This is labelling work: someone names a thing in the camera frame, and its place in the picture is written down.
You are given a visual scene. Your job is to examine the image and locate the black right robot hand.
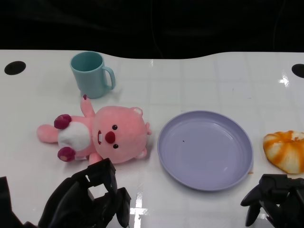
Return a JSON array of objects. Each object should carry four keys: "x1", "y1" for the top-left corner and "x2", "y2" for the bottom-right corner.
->
[{"x1": 240, "y1": 173, "x2": 304, "y2": 228}]

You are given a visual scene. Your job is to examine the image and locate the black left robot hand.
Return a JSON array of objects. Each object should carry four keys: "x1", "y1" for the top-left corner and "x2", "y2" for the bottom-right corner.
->
[{"x1": 39, "y1": 158, "x2": 132, "y2": 228}]

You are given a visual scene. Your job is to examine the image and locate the pink plush beaver doll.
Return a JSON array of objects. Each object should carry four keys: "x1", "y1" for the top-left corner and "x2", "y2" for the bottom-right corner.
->
[{"x1": 37, "y1": 94, "x2": 152, "y2": 165}]

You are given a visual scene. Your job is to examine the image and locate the purple plastic plate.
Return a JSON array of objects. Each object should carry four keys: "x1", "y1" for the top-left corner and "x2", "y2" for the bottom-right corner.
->
[{"x1": 157, "y1": 110, "x2": 254, "y2": 192}]

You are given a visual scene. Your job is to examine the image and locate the orange white bread toy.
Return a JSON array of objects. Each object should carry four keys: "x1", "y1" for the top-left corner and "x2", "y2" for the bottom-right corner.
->
[{"x1": 263, "y1": 130, "x2": 304, "y2": 174}]

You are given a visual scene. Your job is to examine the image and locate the teal plastic mug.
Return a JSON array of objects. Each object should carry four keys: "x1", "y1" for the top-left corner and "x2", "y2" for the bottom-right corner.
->
[{"x1": 69, "y1": 51, "x2": 116, "y2": 99}]

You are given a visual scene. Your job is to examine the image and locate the black backdrop cloth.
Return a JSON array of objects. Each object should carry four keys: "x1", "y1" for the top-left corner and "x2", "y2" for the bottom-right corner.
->
[{"x1": 0, "y1": 0, "x2": 304, "y2": 60}]

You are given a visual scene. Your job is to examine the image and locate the thin black background cable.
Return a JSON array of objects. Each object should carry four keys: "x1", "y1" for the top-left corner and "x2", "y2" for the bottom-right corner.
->
[{"x1": 273, "y1": 0, "x2": 287, "y2": 53}]

